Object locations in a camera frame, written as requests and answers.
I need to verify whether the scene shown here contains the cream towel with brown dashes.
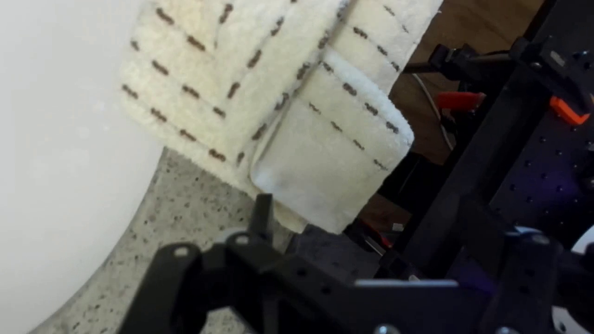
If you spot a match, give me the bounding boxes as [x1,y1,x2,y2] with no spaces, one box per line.
[119,0,445,235]

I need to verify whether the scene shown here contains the white oval sink basin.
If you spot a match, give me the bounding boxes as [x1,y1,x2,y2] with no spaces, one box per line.
[0,0,167,334]

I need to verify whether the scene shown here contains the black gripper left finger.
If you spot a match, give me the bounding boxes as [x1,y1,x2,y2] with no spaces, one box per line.
[117,191,301,334]

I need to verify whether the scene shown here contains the black perforated robot stand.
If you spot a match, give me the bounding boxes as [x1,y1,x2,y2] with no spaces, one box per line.
[345,0,594,286]

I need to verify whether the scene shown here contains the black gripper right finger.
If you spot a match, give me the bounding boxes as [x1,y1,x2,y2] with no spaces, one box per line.
[479,226,564,334]

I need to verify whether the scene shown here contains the red clamp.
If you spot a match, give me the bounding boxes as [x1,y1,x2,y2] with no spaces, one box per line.
[434,91,488,115]

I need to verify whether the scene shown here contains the orange clamp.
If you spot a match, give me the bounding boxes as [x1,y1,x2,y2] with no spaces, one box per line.
[547,94,592,128]

